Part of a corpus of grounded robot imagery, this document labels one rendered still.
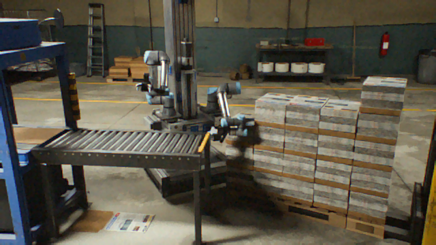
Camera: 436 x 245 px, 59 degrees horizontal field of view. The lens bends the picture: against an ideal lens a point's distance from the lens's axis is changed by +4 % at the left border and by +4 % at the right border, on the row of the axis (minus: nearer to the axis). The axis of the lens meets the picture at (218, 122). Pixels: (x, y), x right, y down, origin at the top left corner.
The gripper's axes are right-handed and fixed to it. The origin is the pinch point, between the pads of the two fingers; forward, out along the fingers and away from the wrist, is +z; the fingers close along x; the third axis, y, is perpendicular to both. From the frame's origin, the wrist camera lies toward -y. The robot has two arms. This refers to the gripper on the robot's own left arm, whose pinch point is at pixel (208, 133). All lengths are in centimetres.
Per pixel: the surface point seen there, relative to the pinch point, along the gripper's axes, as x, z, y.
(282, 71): -613, -89, -48
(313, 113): 10, -91, 25
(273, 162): 0, -60, -27
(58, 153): 64, 109, 1
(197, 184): 64, -1, -20
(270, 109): -3, -56, 23
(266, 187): -3, -54, -54
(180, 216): 20, 25, -76
